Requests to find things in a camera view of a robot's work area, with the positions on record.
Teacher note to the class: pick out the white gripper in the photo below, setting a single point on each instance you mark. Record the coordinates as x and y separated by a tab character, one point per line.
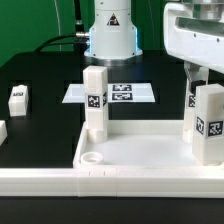
194	32

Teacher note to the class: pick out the white desk top tray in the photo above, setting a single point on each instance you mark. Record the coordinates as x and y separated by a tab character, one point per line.
139	144

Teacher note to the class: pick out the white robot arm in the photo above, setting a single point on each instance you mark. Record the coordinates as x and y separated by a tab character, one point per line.
113	37

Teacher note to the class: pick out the white front fence bar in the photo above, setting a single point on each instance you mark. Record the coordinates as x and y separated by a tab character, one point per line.
202	182

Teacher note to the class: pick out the white left fence block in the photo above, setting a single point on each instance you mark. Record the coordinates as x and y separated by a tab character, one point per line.
3	131

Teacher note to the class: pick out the white marker base plate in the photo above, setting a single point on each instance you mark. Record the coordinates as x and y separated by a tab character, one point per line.
117	92

